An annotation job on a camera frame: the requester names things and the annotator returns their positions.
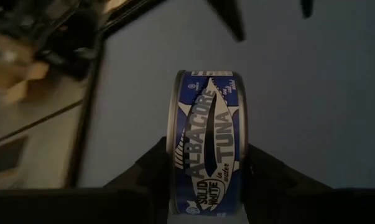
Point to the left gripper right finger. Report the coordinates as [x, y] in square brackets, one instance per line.
[268, 174]

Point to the dark blue label tuna can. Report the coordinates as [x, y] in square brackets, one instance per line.
[206, 140]

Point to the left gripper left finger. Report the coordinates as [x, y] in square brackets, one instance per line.
[150, 171]

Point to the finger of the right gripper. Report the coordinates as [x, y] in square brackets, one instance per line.
[227, 18]
[307, 7]

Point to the blue table mat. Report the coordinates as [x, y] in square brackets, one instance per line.
[299, 109]

